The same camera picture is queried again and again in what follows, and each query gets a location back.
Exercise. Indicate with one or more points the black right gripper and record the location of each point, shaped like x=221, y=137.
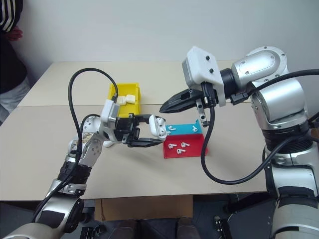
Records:
x=198, y=93

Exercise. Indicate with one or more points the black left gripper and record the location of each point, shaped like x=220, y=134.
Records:
x=127, y=129

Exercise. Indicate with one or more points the white earbud case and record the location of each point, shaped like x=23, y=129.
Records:
x=131, y=98
x=155, y=130
x=122, y=100

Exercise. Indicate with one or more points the white earbud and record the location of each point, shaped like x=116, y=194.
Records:
x=194, y=128
x=163, y=132
x=180, y=151
x=184, y=144
x=171, y=128
x=170, y=145

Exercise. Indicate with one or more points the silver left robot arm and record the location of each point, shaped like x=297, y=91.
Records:
x=84, y=149

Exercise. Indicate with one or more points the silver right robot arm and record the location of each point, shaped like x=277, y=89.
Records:
x=281, y=104

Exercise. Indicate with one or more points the yellow plastic bin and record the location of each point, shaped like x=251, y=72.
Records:
x=129, y=109

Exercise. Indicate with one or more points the bystander bare hand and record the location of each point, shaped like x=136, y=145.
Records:
x=13, y=33

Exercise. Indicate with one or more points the teal plastic tray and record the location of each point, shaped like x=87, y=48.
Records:
x=183, y=129

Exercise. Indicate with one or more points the red plastic tray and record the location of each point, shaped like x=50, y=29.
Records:
x=193, y=145

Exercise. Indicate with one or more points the brown cardboard box under table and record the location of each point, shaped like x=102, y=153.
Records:
x=144, y=207

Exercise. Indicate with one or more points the black table leg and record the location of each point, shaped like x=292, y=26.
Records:
x=86, y=211
x=231, y=203

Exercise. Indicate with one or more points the small black device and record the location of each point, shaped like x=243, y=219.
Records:
x=93, y=231
x=218, y=227

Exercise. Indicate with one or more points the bystander body dark clothes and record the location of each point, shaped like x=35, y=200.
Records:
x=10, y=69

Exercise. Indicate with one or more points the bystander black striped sleeve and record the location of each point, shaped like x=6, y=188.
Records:
x=8, y=12

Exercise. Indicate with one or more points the grey metal gripper bracket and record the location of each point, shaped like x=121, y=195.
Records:
x=202, y=117

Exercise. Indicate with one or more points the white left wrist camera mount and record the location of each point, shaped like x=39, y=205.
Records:
x=107, y=117

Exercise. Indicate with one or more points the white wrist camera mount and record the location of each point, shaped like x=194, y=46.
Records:
x=203, y=63
x=107, y=117

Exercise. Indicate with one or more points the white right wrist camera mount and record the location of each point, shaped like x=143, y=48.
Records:
x=203, y=63

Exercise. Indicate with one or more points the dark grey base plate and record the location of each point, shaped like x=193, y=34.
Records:
x=254, y=219

